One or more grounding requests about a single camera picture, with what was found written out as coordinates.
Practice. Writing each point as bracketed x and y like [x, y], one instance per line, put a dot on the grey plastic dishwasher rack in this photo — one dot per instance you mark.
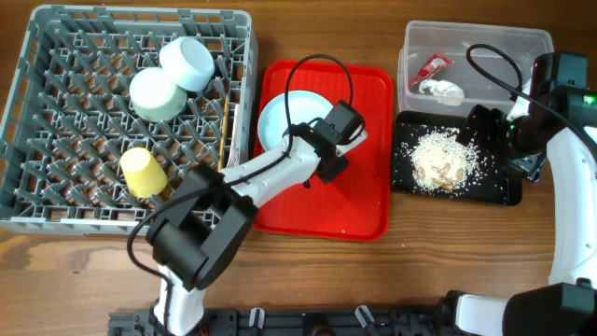
[69, 118]

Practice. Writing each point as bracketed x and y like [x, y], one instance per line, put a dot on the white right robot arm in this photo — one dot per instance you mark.
[560, 123]

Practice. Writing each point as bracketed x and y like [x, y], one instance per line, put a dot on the light blue bowl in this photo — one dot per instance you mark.
[188, 63]

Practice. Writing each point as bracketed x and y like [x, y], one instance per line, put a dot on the yellow plastic cup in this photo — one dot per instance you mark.
[142, 172]

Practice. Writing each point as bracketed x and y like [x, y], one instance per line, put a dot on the red plastic tray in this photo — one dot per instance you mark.
[355, 205]

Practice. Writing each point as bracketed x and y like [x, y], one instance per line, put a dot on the pile of rice and scraps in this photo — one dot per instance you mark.
[440, 163]

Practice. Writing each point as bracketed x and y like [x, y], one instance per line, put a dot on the wooden chopstick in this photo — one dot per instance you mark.
[224, 126]

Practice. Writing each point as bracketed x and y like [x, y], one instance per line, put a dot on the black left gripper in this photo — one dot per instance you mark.
[340, 163]

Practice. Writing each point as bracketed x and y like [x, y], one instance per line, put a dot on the mint green bowl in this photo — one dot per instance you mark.
[154, 97]

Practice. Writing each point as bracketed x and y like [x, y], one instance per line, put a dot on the light blue plate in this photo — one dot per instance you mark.
[304, 106]

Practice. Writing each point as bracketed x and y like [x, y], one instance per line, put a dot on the white plastic fork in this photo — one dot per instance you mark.
[233, 150]

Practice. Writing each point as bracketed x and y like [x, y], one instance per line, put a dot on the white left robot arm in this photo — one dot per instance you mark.
[197, 234]

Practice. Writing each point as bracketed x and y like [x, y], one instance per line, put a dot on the red foil wrapper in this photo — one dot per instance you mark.
[435, 63]

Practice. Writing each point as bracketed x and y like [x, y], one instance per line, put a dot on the white tissue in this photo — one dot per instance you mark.
[445, 92]

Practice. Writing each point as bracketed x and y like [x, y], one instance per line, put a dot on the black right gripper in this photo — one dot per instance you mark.
[492, 118]

